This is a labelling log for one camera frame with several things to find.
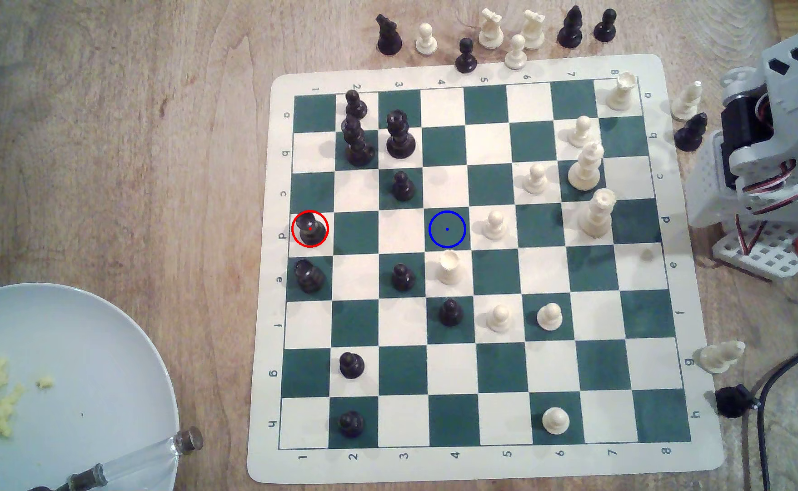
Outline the white rook chess piece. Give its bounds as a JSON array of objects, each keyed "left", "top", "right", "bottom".
[
  {"left": 437, "top": 250, "right": 464, "bottom": 286},
  {"left": 606, "top": 71, "right": 639, "bottom": 112}
]

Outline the pale blue plate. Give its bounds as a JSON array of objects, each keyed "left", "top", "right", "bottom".
[{"left": 0, "top": 283, "right": 180, "bottom": 491}]

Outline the white knight chess piece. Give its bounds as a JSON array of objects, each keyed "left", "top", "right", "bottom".
[
  {"left": 521, "top": 10, "right": 547, "bottom": 50},
  {"left": 695, "top": 340, "right": 746, "bottom": 375}
]

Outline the white king chess piece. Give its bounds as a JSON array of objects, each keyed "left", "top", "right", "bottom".
[{"left": 578, "top": 188, "right": 617, "bottom": 239}]

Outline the red white servo wire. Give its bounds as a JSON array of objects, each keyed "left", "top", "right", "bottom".
[{"left": 735, "top": 213, "right": 768, "bottom": 258}]

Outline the green white chessboard mat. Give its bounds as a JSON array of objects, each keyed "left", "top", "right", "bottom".
[{"left": 247, "top": 53, "right": 725, "bottom": 485}]

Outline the black queen chess piece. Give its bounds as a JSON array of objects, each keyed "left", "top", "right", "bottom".
[{"left": 386, "top": 110, "right": 417, "bottom": 159}]

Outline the black king chess piece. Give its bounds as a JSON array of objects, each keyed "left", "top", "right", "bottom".
[{"left": 342, "top": 115, "right": 376, "bottom": 167}]

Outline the black knight chess piece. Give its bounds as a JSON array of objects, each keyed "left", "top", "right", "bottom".
[{"left": 376, "top": 14, "right": 404, "bottom": 56}]

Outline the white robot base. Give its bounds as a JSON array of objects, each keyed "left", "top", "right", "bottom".
[{"left": 713, "top": 218, "right": 798, "bottom": 281}]

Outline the white queen chess piece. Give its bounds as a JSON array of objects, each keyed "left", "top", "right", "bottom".
[{"left": 567, "top": 141, "right": 605, "bottom": 192}]

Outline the black bishop chess piece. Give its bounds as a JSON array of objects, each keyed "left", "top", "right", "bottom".
[{"left": 557, "top": 5, "right": 584, "bottom": 49}]

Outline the captured white rook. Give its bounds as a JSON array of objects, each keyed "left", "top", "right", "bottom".
[{"left": 478, "top": 8, "right": 505, "bottom": 50}]

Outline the black cable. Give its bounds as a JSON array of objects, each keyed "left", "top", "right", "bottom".
[{"left": 745, "top": 326, "right": 798, "bottom": 491}]

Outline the black pawn beside board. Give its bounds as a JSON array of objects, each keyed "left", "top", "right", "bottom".
[{"left": 673, "top": 112, "right": 708, "bottom": 152}]

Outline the black rook chess piece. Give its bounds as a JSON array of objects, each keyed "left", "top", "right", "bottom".
[
  {"left": 294, "top": 261, "right": 326, "bottom": 294},
  {"left": 295, "top": 211, "right": 327, "bottom": 246}
]

